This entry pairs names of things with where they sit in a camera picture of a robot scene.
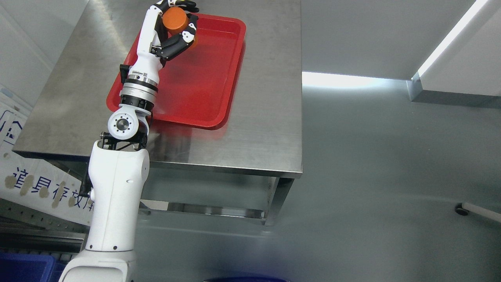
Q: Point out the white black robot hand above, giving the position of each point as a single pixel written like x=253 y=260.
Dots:
x=155 y=47

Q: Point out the orange cylindrical capacitor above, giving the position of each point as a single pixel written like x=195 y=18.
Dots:
x=176 y=19

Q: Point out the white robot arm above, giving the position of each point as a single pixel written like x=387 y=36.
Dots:
x=118 y=168

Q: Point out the stainless steel desk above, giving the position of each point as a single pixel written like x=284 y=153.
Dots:
x=232 y=104

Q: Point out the red plastic tray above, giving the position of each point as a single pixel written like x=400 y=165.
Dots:
x=196 y=87

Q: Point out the white sign blue characters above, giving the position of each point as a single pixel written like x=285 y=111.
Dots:
x=36 y=183

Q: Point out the blue bin lower left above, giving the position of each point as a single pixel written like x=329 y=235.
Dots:
x=15 y=267

